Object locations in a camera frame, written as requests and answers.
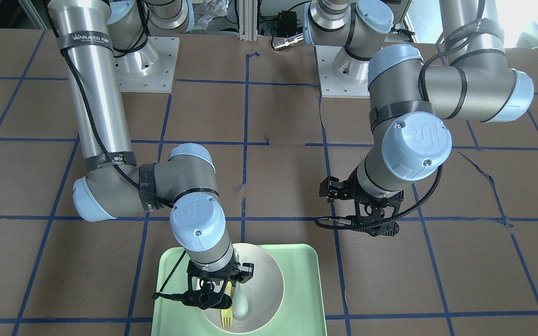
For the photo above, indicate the white round plate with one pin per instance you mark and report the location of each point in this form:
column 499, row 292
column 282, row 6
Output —
column 264, row 292

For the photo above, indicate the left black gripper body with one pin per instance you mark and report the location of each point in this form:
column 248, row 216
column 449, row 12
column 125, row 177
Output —
column 330, row 189

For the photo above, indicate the light green plastic spoon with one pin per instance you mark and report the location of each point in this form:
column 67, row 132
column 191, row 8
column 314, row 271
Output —
column 239, row 302

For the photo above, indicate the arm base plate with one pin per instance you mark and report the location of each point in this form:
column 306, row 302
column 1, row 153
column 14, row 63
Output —
column 341, row 76
column 151, row 69

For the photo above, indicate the aluminium frame post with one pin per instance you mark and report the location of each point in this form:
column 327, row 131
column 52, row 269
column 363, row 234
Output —
column 248, row 20

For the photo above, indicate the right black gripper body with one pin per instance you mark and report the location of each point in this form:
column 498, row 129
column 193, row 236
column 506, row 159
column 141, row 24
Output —
column 246, row 270

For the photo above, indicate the black power adapter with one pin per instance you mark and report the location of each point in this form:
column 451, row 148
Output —
column 286, row 23

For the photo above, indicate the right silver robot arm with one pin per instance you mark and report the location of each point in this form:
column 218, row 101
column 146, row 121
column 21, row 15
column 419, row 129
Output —
column 115, row 185

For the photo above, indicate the yellow plastic fork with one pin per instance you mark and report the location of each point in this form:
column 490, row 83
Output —
column 226, row 315

